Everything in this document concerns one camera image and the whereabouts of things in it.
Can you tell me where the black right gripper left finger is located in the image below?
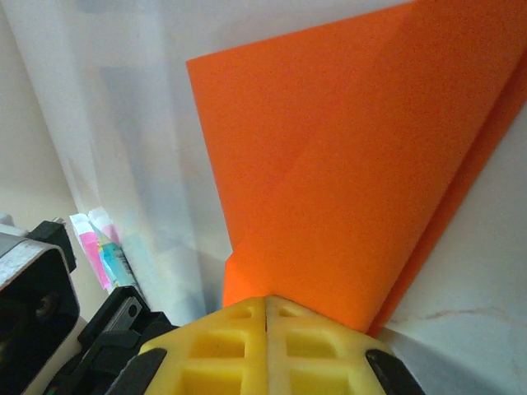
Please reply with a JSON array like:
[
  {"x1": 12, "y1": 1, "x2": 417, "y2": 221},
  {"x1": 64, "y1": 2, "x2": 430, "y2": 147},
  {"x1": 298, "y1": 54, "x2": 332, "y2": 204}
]
[{"x1": 110, "y1": 296, "x2": 268, "y2": 395}]

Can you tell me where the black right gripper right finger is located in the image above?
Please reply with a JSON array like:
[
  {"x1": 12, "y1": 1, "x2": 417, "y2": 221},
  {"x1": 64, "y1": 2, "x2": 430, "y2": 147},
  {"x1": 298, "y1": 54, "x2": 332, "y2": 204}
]
[{"x1": 267, "y1": 298, "x2": 425, "y2": 395}]

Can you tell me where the orange paper sheet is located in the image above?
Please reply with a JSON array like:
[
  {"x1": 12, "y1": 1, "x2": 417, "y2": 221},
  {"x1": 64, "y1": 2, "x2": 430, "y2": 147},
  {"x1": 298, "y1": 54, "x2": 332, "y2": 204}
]
[{"x1": 185, "y1": 0, "x2": 527, "y2": 338}]

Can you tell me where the small pink packet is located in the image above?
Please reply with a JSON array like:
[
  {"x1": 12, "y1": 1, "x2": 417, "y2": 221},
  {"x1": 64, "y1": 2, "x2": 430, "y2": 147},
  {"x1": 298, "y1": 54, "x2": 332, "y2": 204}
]
[{"x1": 68, "y1": 212, "x2": 112, "y2": 291}]

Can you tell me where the blue snack packet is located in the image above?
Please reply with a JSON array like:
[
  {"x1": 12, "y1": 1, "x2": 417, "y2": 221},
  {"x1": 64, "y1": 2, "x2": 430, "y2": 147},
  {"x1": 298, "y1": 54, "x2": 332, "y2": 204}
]
[{"x1": 88, "y1": 207, "x2": 139, "y2": 289}]

